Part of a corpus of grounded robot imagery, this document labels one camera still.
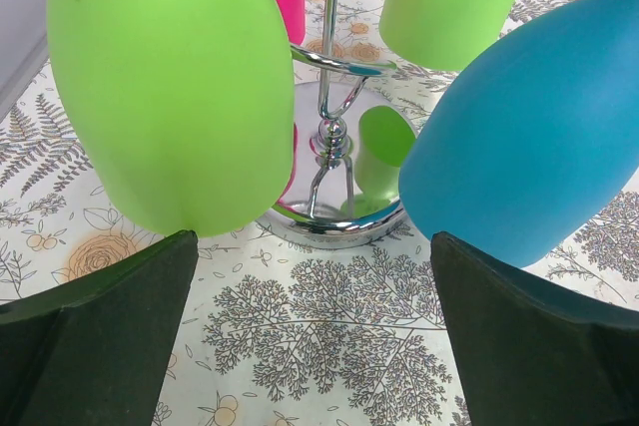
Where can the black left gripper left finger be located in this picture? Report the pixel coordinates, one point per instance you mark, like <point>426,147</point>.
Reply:
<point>94,350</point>

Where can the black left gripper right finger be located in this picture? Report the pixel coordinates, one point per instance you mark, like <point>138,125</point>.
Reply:
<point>531,352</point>

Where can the green wine glass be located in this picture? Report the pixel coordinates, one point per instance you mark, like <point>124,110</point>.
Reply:
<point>443,35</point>
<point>185,108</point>

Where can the blue wine glass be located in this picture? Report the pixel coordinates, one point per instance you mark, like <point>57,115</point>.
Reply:
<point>534,137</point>

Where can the chrome wine glass rack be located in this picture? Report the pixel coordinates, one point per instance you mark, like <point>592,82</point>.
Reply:
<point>338,196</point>

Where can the floral tablecloth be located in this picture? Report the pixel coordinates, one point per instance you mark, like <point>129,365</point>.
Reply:
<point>276,333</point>

